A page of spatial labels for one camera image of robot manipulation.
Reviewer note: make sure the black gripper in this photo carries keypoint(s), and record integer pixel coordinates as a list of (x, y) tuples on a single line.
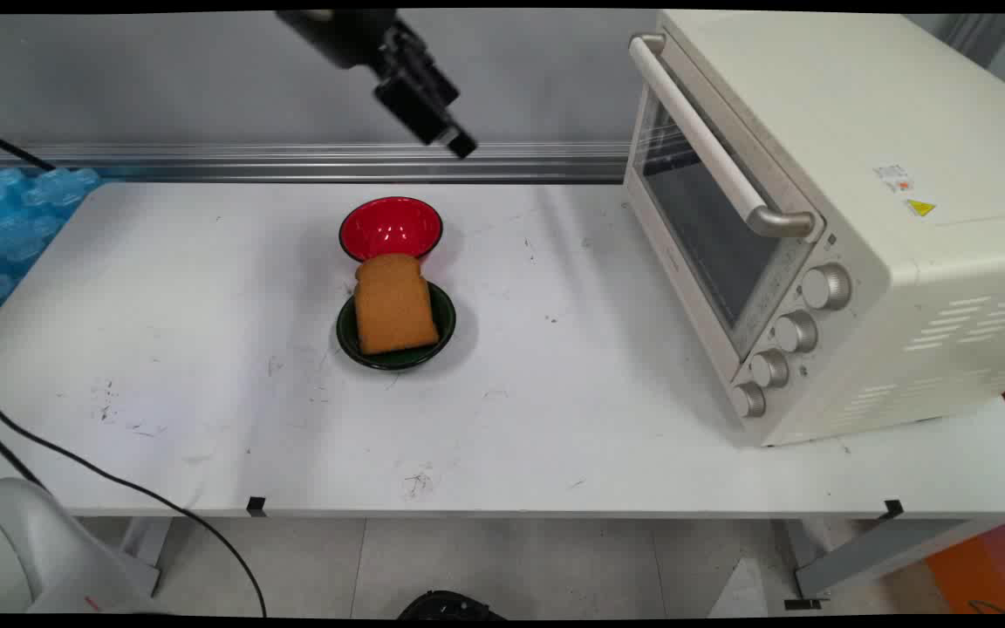
[(341, 37)]

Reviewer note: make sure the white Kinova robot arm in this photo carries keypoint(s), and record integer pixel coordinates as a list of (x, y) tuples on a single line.
[(27, 549)]

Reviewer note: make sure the red plastic bowl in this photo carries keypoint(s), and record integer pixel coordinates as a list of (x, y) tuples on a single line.
[(391, 227)]

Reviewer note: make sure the brown toast bread slice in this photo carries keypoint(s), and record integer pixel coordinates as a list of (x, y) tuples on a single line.
[(393, 305)]

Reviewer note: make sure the dark green bowl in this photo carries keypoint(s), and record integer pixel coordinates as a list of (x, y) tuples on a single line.
[(441, 323)]

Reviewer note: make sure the silver oven knob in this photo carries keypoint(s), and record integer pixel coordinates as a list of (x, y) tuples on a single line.
[(827, 286), (749, 400), (769, 369), (796, 331)]

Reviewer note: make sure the black table edge clip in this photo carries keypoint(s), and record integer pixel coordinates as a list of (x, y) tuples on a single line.
[(256, 505), (894, 508)]

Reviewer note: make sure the blue bubble wrap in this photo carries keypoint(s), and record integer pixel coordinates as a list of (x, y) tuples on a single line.
[(14, 227)]

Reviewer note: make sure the white oven label sticker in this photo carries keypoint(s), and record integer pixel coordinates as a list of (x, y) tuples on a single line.
[(892, 177)]

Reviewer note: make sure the black round floor object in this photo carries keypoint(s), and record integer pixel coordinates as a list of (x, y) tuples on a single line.
[(450, 606)]

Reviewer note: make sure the cream toaster oven body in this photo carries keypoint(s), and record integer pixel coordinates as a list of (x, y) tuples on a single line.
[(921, 174)]

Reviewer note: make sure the yellow warning sticker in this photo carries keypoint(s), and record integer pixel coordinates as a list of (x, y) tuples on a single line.
[(919, 208)]

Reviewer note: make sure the grey table leg with foot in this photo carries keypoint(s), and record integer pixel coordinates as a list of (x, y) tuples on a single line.
[(886, 549)]

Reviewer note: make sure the orange floor mat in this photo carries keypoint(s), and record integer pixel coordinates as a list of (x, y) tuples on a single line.
[(982, 571)]

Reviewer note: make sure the aluminium profile rail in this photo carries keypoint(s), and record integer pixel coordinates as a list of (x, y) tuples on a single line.
[(293, 162)]

